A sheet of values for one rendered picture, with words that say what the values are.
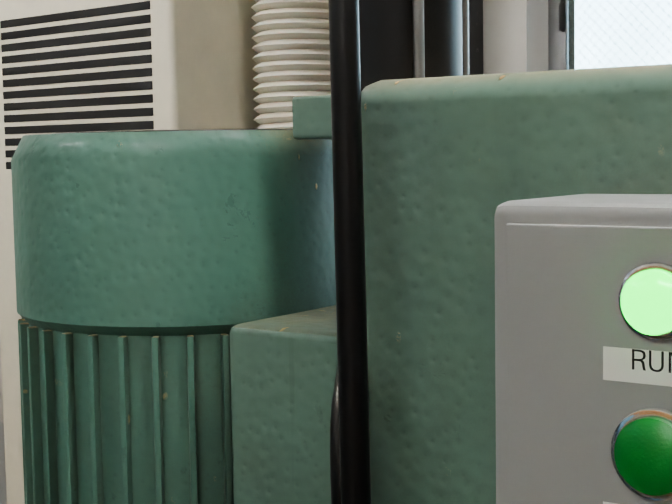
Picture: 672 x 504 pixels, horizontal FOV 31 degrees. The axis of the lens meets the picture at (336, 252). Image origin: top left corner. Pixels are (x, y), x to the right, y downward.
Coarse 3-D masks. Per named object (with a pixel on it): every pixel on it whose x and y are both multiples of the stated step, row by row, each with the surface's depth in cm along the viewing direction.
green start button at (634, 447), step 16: (640, 416) 32; (656, 416) 32; (624, 432) 32; (640, 432) 32; (656, 432) 31; (624, 448) 32; (640, 448) 32; (656, 448) 31; (624, 464) 32; (640, 464) 32; (656, 464) 31; (624, 480) 32; (640, 480) 32; (656, 480) 31; (656, 496) 32
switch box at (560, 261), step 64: (512, 256) 34; (576, 256) 33; (640, 256) 32; (512, 320) 34; (576, 320) 33; (512, 384) 34; (576, 384) 33; (640, 384) 32; (512, 448) 34; (576, 448) 33
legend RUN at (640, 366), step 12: (612, 348) 32; (624, 348) 32; (612, 360) 33; (624, 360) 32; (636, 360) 32; (648, 360) 32; (660, 360) 32; (612, 372) 33; (624, 372) 32; (636, 372) 32; (648, 372) 32; (660, 372) 32; (660, 384) 32
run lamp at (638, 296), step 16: (640, 272) 31; (656, 272) 31; (624, 288) 32; (640, 288) 31; (656, 288) 31; (624, 304) 32; (640, 304) 31; (656, 304) 31; (624, 320) 32; (640, 320) 31; (656, 320) 31; (656, 336) 32
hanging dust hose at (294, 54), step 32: (256, 0) 207; (288, 0) 201; (320, 0) 202; (288, 32) 201; (320, 32) 202; (288, 64) 201; (320, 64) 202; (256, 96) 208; (288, 96) 202; (256, 128) 207; (288, 128) 202
